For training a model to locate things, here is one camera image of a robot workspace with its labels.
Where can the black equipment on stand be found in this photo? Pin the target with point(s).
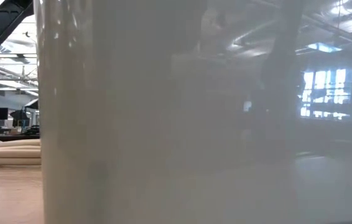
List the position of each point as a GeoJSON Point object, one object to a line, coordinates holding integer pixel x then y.
{"type": "Point", "coordinates": [20, 117]}

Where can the black studio light shade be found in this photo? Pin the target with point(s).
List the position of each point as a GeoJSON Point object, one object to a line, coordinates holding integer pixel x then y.
{"type": "Point", "coordinates": [33, 104]}

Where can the grey plastic tray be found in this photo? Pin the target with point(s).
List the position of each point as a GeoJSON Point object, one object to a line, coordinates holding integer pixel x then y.
{"type": "Point", "coordinates": [163, 124]}

